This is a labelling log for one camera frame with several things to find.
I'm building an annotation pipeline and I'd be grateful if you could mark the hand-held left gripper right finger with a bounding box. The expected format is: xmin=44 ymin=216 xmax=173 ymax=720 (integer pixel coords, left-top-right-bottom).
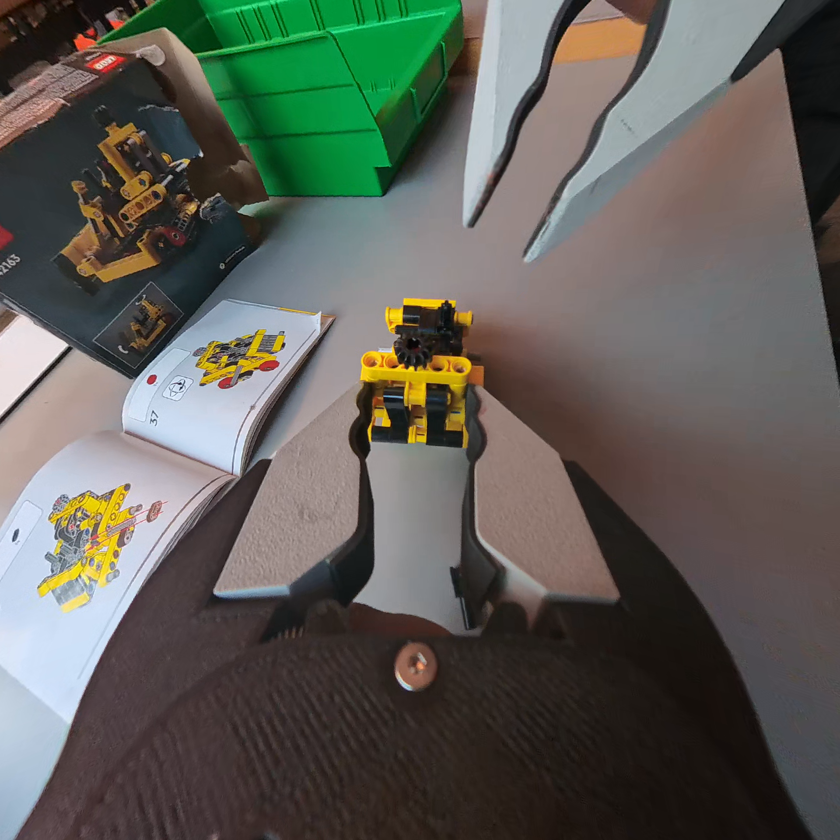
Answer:
xmin=450 ymin=386 xmax=622 ymax=630

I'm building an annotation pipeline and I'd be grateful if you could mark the lego instruction booklet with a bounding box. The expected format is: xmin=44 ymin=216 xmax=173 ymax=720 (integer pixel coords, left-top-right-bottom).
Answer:
xmin=0 ymin=298 xmax=336 ymax=724

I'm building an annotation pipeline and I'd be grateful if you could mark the dark lego set box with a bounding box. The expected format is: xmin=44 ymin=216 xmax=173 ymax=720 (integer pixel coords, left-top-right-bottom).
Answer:
xmin=0 ymin=45 xmax=270 ymax=381

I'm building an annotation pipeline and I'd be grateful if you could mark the green plastic storage bin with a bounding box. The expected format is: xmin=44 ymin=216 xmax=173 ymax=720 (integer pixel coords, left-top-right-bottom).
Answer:
xmin=98 ymin=0 xmax=466 ymax=198

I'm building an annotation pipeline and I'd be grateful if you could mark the yellow black lego vehicle model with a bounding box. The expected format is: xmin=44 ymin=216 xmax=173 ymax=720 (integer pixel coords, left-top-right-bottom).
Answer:
xmin=359 ymin=298 xmax=475 ymax=450

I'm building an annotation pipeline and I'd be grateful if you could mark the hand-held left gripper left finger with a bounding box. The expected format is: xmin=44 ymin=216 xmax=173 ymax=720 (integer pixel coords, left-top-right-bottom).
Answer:
xmin=213 ymin=382 xmax=376 ymax=603

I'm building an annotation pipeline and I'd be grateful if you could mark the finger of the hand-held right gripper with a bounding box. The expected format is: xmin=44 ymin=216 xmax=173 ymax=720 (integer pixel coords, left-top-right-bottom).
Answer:
xmin=462 ymin=0 xmax=564 ymax=230
xmin=522 ymin=0 xmax=786 ymax=264

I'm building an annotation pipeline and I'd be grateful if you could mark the white sheet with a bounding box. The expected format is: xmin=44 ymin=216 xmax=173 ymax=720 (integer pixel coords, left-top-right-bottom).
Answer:
xmin=0 ymin=314 xmax=72 ymax=422

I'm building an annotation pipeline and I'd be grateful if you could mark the cluttered dark shelf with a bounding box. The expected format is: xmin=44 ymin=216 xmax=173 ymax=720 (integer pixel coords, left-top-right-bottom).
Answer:
xmin=0 ymin=0 xmax=161 ymax=86

